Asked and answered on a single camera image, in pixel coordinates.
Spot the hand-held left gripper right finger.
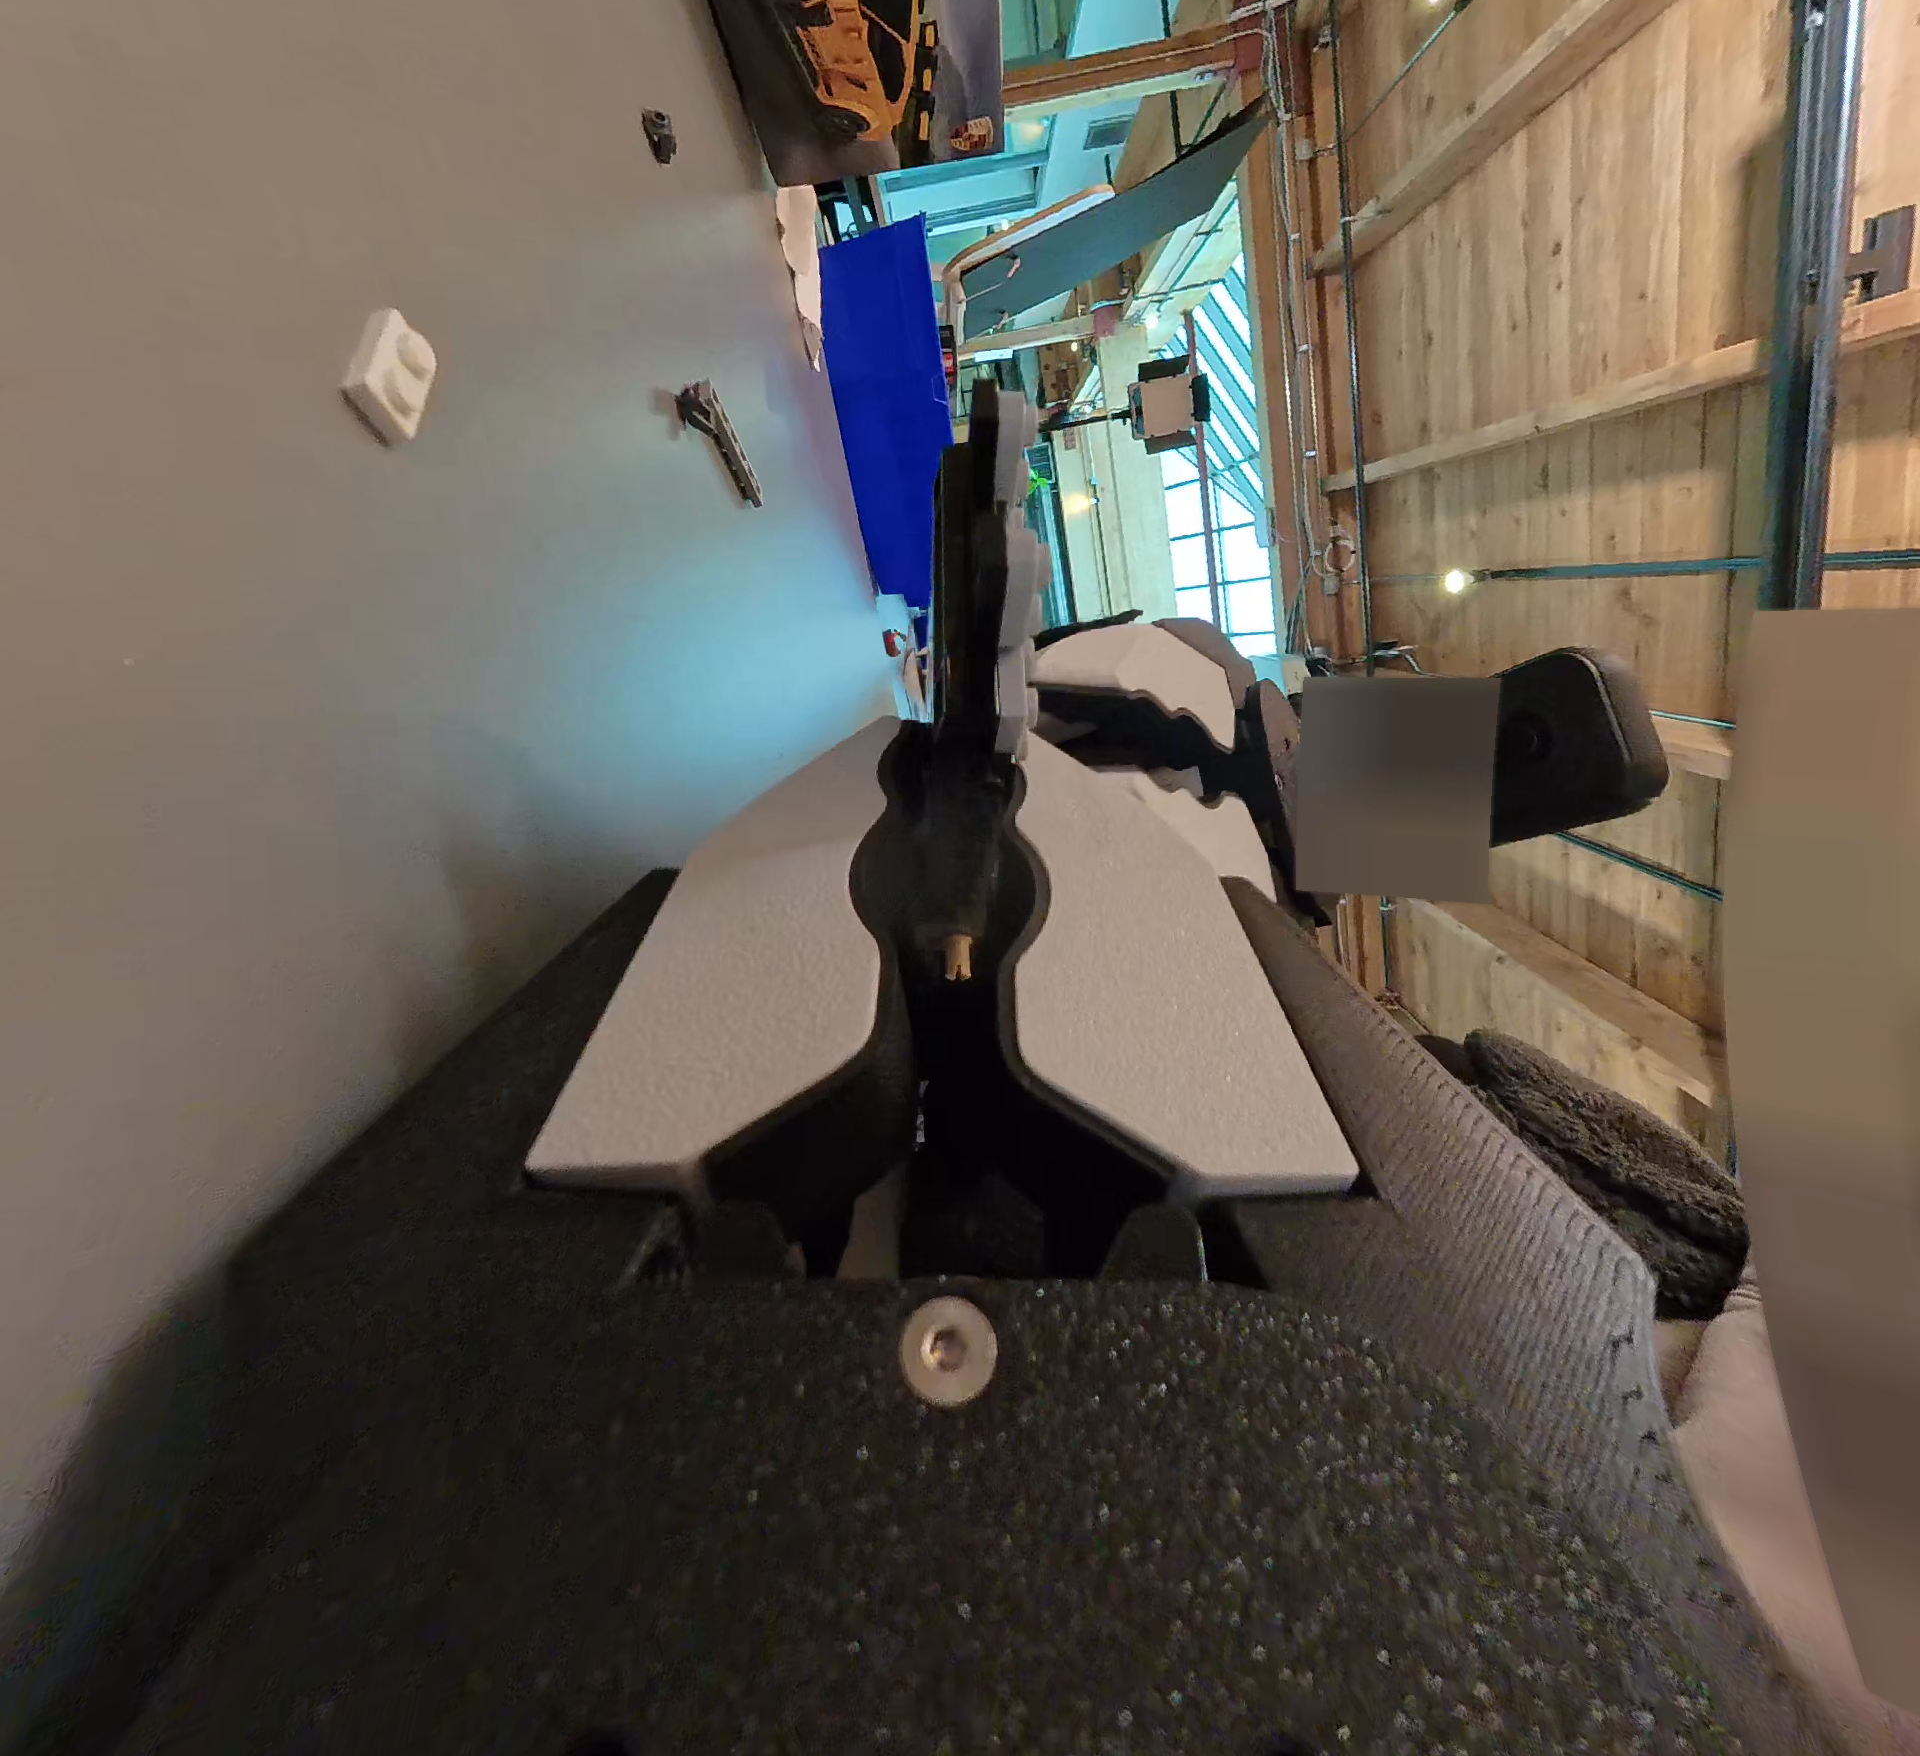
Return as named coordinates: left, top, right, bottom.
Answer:
left=981, top=735, right=1363, bottom=1254

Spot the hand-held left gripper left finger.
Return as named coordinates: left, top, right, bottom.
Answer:
left=521, top=716, right=924, bottom=1254

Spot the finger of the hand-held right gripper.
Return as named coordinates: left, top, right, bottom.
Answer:
left=1026, top=617, right=1263, bottom=737
left=1131, top=721, right=1314, bottom=922

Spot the toy brick car chassis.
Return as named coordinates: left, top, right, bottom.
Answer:
left=899, top=378, right=1054, bottom=986

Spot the long light grey brick plate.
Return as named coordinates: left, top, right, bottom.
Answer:
left=694, top=394, right=765, bottom=510

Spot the small white brick plate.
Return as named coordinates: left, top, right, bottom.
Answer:
left=338, top=307, right=442, bottom=448

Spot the blue plastic bin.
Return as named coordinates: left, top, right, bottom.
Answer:
left=816, top=214, right=959, bottom=606

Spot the dark grey partition board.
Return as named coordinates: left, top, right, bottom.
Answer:
left=957, top=110, right=1274, bottom=342

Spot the grey metal pole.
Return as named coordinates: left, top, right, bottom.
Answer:
left=1766, top=0, right=1889, bottom=613

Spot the white paper towel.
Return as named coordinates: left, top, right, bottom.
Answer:
left=774, top=184, right=830, bottom=375

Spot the person's beige sweatshirt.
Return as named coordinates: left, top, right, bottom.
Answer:
left=1658, top=1276, right=1892, bottom=1756

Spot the toy car box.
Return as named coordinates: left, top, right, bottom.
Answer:
left=650, top=0, right=1003, bottom=177

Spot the camera light on stand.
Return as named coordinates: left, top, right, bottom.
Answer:
left=1121, top=352, right=1216, bottom=460

